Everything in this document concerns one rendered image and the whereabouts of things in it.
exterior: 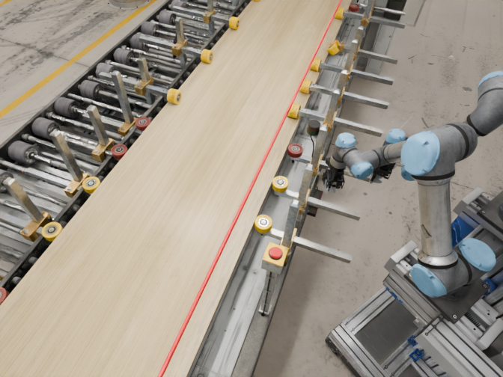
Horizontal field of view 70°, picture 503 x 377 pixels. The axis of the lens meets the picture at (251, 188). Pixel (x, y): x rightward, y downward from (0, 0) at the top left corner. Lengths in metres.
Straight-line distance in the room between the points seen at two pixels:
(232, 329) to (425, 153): 1.11
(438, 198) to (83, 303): 1.29
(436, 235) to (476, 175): 2.42
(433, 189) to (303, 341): 1.48
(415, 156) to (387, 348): 1.39
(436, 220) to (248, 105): 1.34
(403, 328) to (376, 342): 0.19
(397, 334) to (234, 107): 1.59
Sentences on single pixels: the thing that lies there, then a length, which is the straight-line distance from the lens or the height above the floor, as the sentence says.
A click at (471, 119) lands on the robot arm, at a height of 1.45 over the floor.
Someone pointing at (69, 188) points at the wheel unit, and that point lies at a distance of 1.99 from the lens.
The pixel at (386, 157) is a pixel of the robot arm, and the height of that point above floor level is 1.28.
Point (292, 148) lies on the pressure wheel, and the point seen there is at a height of 0.90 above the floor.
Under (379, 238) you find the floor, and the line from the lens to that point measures 2.84.
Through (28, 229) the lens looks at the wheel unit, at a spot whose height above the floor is 0.86.
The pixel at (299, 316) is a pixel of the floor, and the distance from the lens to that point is 2.44.
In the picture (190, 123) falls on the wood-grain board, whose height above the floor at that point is 0.90.
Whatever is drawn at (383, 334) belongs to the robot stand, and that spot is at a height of 0.21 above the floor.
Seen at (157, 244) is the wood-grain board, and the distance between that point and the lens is 1.62.
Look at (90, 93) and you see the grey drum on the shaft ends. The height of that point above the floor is 0.82.
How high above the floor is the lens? 2.28
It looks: 52 degrees down
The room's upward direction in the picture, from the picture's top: 4 degrees clockwise
